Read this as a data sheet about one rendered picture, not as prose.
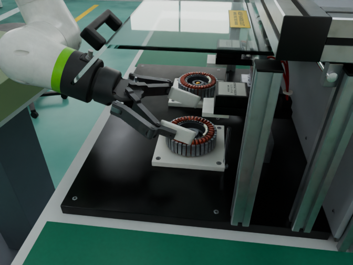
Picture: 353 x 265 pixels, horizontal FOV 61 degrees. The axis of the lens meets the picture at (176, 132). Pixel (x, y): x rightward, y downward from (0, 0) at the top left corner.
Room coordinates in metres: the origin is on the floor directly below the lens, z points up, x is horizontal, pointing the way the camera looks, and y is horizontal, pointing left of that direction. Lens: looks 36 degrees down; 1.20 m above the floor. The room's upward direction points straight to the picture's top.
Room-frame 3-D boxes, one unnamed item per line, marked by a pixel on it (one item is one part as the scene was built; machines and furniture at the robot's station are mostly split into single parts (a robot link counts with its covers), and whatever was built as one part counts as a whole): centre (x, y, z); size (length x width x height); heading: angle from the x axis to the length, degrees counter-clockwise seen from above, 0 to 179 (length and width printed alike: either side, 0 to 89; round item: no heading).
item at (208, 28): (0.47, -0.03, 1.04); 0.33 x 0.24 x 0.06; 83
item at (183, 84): (0.77, -0.06, 0.80); 0.11 x 0.11 x 0.04
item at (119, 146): (0.65, -0.06, 0.76); 0.64 x 0.47 x 0.02; 173
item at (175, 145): (0.53, -0.03, 0.80); 0.11 x 0.11 x 0.04
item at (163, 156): (0.53, -0.03, 0.78); 0.15 x 0.15 x 0.01; 83
